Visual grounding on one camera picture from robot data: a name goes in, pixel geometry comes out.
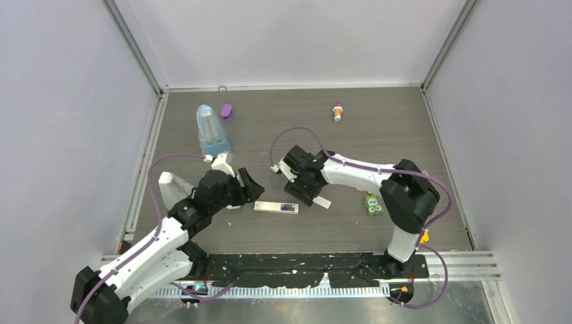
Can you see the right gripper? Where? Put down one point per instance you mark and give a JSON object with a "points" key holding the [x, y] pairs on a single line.
{"points": [[296, 190]]}

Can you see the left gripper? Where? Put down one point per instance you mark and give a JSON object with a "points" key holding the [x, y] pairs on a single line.
{"points": [[248, 192]]}

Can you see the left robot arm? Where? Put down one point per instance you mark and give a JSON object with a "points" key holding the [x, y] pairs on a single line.
{"points": [[111, 293]]}

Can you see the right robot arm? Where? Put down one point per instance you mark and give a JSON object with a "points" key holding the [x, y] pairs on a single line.
{"points": [[405, 192]]}

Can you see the blue metronome in plastic wrap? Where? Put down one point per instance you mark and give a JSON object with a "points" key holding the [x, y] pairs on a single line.
{"points": [[212, 137]]}

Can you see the green toy with eyes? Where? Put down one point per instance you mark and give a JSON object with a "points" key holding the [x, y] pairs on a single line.
{"points": [[373, 205]]}

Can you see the purple plastic cap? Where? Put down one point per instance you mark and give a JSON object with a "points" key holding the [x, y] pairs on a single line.
{"points": [[226, 112]]}

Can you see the small toy figurine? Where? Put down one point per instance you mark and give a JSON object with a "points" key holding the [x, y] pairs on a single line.
{"points": [[337, 112]]}

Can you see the yellow triangular tool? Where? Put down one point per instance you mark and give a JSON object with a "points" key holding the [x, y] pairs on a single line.
{"points": [[425, 237]]}

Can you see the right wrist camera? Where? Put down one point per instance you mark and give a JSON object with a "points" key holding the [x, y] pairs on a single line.
{"points": [[282, 168]]}

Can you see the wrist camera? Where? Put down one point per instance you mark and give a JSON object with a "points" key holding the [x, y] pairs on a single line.
{"points": [[282, 168], [221, 162]]}

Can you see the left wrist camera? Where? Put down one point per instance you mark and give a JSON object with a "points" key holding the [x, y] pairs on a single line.
{"points": [[221, 162]]}

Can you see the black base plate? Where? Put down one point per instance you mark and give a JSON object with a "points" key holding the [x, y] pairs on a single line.
{"points": [[341, 270]]}

